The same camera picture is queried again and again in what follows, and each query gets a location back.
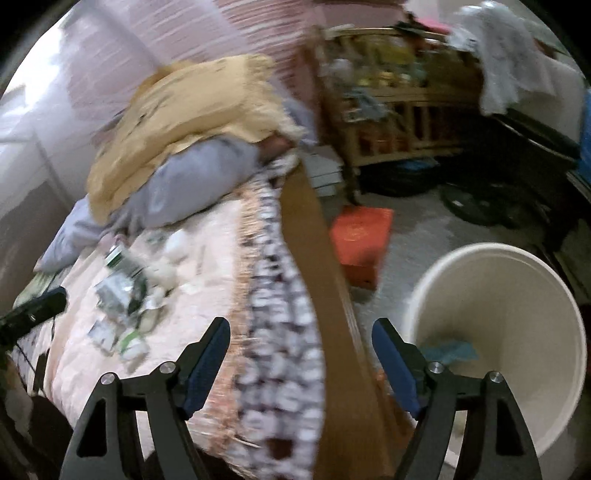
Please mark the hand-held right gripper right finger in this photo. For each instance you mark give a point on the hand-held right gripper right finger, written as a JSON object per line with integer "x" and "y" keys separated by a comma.
{"x": 397, "y": 364}

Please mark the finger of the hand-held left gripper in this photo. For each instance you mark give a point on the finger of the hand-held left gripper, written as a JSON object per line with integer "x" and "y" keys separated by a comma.
{"x": 37, "y": 308}

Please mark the blue wrapper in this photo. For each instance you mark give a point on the blue wrapper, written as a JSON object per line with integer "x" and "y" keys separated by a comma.
{"x": 450, "y": 350}

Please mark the white crumpled cloth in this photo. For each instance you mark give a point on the white crumpled cloth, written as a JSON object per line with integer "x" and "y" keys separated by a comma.
{"x": 503, "y": 60}

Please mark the black cabinet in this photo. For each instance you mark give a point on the black cabinet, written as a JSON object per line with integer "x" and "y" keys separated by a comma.
{"x": 540, "y": 152}

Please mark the wooden bed frame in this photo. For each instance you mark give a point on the wooden bed frame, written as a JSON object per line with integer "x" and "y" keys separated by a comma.
{"x": 323, "y": 300}

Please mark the patterned blanket with fringe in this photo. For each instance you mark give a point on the patterned blanket with fringe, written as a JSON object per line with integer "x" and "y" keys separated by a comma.
{"x": 277, "y": 323}

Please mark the yellow fringed blanket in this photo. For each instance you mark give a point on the yellow fringed blanket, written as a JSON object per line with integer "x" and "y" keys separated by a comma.
{"x": 184, "y": 115}

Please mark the lavender blanket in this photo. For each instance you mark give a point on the lavender blanket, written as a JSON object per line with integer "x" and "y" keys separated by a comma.
{"x": 198, "y": 170}

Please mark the wooden crib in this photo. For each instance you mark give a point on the wooden crib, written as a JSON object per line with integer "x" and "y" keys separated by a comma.
{"x": 415, "y": 92}

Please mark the pile of packets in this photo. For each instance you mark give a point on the pile of packets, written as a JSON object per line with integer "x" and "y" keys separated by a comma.
{"x": 120, "y": 295}

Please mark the white bucket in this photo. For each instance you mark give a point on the white bucket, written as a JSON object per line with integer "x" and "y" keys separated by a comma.
{"x": 508, "y": 300}

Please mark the orange box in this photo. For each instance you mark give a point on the orange box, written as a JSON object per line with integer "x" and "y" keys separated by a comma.
{"x": 360, "y": 240}

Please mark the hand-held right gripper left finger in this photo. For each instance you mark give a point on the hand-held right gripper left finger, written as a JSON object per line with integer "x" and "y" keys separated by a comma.
{"x": 207, "y": 364}

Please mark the pink quilted bedspread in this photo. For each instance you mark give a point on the pink quilted bedspread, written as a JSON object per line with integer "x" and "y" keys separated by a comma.
{"x": 207, "y": 286}

